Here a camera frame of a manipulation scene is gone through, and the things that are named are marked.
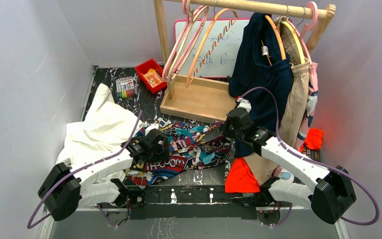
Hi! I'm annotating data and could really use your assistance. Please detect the comic print shorts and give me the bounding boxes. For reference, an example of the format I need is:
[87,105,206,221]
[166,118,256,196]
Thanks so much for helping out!
[125,118,231,188]

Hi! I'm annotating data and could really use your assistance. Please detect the orange wooden hanger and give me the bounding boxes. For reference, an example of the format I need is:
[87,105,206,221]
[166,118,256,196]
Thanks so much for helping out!
[185,8,239,88]

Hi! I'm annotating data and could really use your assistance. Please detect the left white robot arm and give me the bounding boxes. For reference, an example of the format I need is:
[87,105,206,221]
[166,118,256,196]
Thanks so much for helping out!
[38,128,170,221]

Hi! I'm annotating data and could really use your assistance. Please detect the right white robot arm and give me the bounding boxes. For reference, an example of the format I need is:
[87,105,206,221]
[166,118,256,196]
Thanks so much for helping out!
[204,108,356,224]

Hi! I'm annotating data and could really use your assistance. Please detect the beige shorts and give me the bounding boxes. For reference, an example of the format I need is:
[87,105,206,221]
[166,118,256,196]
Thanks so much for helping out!
[244,28,311,185]

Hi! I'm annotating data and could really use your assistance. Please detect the orange shorts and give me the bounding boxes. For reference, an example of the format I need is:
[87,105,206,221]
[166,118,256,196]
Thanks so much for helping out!
[225,157,260,193]

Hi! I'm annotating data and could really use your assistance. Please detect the navy blue shorts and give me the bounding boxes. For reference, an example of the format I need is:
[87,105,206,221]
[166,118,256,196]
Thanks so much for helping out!
[228,12,293,158]

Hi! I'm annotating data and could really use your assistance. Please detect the orange hanger with navy shorts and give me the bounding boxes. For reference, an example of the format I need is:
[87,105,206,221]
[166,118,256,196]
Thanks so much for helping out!
[264,14,286,60]

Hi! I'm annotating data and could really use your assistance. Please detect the yellow hanger with beige shorts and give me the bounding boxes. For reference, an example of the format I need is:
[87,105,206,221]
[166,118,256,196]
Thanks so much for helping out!
[277,16,306,65]

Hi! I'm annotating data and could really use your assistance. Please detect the pink hanger far right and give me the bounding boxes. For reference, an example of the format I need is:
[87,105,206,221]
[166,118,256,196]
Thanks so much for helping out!
[289,1,318,63]

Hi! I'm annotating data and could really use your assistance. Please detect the beige plastic hanger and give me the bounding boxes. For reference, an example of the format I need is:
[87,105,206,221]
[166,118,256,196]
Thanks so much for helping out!
[168,4,209,83]

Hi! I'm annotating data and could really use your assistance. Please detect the pink plastic hanger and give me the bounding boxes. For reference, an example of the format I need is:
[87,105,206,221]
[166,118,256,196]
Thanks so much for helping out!
[161,0,209,83]

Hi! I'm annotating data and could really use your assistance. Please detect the wooden clothes rack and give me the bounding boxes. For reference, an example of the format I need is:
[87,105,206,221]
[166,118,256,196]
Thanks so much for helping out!
[160,0,336,122]

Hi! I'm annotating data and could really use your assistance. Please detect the white cloth garment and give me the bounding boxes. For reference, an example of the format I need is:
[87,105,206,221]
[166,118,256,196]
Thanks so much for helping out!
[56,84,138,167]

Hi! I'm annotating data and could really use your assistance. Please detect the pink framed whiteboard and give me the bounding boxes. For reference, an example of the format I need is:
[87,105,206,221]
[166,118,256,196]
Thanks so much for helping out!
[174,18,250,78]

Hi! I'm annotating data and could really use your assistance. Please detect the marker pen pack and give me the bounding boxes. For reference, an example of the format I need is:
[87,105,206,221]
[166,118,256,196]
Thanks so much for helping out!
[115,77,136,99]

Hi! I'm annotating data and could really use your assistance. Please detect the orange card box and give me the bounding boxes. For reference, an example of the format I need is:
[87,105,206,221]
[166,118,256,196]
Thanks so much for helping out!
[144,69,163,88]

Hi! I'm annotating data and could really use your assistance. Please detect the red plastic bin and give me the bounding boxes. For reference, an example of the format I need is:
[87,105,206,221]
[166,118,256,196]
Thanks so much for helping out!
[134,59,167,94]

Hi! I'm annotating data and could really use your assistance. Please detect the small red cloth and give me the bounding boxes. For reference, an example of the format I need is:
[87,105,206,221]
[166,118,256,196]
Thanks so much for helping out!
[299,128,323,152]

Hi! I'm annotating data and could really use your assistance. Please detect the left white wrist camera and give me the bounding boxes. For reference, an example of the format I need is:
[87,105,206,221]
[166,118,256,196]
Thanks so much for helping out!
[145,123,159,136]

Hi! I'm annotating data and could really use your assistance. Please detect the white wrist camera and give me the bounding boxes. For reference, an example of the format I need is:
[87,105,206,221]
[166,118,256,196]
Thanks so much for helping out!
[145,123,159,136]
[236,97,252,113]

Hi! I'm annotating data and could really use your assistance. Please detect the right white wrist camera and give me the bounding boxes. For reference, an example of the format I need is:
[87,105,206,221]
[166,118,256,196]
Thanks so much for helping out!
[236,97,252,113]

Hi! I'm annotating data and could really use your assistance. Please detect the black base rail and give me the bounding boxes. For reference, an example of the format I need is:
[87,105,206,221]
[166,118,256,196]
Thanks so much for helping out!
[125,184,281,221]

